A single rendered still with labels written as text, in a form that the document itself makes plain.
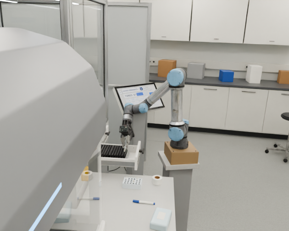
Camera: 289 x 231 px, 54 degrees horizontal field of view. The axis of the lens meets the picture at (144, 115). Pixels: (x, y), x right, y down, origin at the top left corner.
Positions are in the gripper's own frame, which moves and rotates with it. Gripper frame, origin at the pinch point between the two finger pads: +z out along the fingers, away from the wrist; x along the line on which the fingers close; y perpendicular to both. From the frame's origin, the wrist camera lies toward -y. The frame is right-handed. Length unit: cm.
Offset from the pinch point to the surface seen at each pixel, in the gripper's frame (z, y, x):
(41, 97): 48, 138, 37
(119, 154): 8.4, 4.6, -2.0
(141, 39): -167, -58, -20
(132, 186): 33.0, 7.8, 12.0
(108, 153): 8.4, 6.5, -10.3
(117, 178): 26.1, 2.0, -2.2
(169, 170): 9.4, -32.4, 27.0
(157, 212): 53, 24, 35
